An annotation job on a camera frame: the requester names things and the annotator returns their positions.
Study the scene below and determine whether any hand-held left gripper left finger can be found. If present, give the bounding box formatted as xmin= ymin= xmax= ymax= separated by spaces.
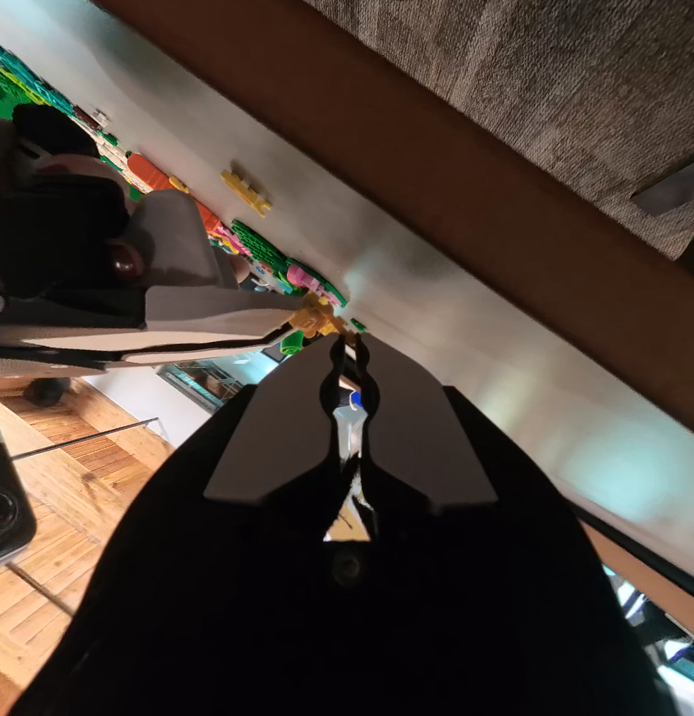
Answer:
xmin=203 ymin=334 xmax=347 ymax=507

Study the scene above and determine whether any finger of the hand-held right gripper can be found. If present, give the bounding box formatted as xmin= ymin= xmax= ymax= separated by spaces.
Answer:
xmin=120 ymin=334 xmax=296 ymax=367
xmin=20 ymin=286 xmax=307 ymax=353

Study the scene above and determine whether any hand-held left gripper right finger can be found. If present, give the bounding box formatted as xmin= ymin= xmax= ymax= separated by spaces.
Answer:
xmin=355 ymin=333 xmax=499 ymax=509

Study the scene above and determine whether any yellow brick flower assembly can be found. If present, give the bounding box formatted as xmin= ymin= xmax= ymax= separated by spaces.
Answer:
xmin=290 ymin=292 xmax=359 ymax=345

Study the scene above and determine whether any grey desk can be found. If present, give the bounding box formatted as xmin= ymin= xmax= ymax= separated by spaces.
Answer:
xmin=0 ymin=0 xmax=694 ymax=585

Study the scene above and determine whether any person's right hand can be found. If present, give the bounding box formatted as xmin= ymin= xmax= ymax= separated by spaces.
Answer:
xmin=37 ymin=154 xmax=148 ymax=280

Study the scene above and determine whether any green brick plant model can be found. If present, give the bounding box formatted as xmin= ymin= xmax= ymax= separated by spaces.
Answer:
xmin=210 ymin=220 xmax=368 ymax=358

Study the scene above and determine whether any yellow toothed brick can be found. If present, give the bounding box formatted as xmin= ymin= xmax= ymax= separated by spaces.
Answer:
xmin=220 ymin=169 xmax=273 ymax=219

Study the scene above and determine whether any orange curved brick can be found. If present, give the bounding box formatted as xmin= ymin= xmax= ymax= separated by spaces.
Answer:
xmin=126 ymin=153 xmax=223 ymax=235

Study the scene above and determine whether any pile of mixed bricks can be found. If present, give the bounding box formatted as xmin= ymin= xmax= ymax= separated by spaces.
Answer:
xmin=0 ymin=38 xmax=132 ymax=171

